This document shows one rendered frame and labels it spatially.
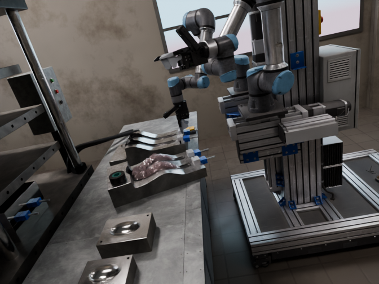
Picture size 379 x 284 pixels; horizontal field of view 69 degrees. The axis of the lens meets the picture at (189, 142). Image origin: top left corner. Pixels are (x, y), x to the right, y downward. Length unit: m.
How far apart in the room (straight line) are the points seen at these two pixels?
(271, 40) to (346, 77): 0.61
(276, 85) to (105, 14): 2.72
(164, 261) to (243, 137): 0.81
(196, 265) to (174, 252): 0.11
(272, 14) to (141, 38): 2.47
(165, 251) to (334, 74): 1.30
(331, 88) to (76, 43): 2.99
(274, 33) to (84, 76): 2.92
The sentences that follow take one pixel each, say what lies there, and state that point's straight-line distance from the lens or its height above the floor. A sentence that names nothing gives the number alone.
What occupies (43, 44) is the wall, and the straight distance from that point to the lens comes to 4.00.
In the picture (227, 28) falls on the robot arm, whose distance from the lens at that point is 1.39.
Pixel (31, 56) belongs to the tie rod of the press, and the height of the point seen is 1.56.
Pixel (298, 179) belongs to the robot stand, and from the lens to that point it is 2.02.
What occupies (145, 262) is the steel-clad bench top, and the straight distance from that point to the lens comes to 1.11.
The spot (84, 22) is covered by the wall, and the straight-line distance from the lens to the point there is 3.79.
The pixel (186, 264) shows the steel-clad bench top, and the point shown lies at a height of 0.80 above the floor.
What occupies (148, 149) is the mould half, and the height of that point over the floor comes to 0.89.
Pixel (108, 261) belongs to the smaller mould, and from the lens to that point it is 1.09.
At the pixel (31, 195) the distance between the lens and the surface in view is 1.67.
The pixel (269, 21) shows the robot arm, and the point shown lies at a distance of 1.36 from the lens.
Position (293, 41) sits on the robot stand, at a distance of 1.70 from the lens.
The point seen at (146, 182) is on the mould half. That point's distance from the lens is 1.41.
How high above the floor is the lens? 1.56
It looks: 23 degrees down
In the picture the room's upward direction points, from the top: 13 degrees counter-clockwise
